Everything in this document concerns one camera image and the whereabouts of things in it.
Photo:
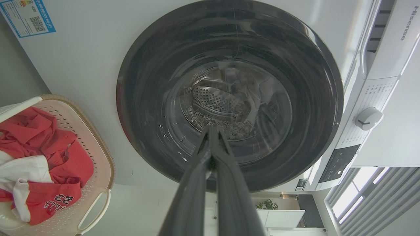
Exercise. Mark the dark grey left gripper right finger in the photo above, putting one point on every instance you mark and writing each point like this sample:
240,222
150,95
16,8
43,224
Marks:
234,203

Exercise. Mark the green potted plant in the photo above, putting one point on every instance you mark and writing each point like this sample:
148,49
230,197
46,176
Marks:
267,205

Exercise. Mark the dark cabinet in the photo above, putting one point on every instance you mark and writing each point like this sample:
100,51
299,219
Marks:
310,209

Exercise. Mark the black control panel display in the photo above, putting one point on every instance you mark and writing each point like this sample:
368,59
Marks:
338,164

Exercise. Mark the blue energy label sticker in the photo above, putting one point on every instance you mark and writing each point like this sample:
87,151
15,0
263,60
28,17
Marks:
26,16

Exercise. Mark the white detergent drawer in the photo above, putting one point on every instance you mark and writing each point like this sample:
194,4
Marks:
397,39

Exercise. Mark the white washing machine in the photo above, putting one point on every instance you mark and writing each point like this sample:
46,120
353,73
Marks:
82,59

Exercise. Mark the white control knob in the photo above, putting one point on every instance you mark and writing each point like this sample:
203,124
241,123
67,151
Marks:
369,118

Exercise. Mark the dark round washing machine door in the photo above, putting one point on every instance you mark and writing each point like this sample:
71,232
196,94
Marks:
144,82

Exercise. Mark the beige perforated laundry basket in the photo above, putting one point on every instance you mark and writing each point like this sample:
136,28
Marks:
85,131

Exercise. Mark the small black sticker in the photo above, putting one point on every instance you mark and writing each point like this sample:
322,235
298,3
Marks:
301,184

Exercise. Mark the grey window blinds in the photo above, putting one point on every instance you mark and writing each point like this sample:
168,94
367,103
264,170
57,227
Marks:
387,203

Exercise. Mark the white cabinet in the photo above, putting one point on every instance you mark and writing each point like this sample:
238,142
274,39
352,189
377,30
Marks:
282,218

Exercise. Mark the white garment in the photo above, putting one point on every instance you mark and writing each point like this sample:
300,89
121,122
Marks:
26,170

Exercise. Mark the red basketball jersey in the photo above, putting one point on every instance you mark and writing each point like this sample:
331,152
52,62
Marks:
65,164

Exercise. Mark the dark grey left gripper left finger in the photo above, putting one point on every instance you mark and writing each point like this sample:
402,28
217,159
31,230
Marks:
193,196

